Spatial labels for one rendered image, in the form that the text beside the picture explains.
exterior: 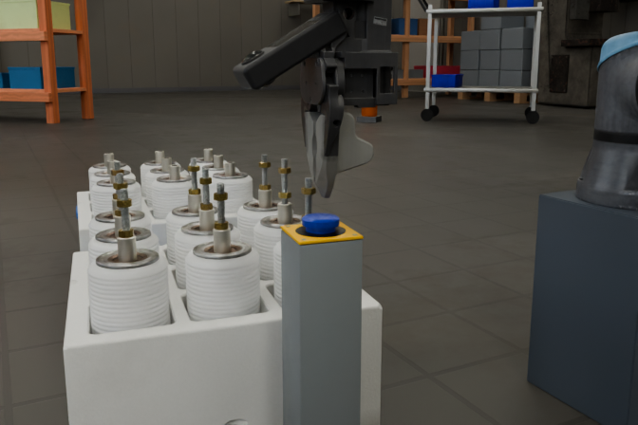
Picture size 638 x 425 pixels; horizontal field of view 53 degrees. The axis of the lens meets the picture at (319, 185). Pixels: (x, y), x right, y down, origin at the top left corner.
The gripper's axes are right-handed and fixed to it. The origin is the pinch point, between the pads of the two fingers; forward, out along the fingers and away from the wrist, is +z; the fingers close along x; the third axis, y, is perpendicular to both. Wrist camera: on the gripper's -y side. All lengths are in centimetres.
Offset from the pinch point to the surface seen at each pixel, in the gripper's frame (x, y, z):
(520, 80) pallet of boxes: 615, 479, 8
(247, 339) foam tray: 9.5, -5.9, 20.4
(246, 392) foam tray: 9.5, -6.2, 27.4
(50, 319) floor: 66, -32, 36
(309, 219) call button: -0.8, -1.3, 3.3
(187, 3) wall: 1109, 143, -115
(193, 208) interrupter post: 39.8, -7.7, 10.4
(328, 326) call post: -3.5, -0.2, 14.3
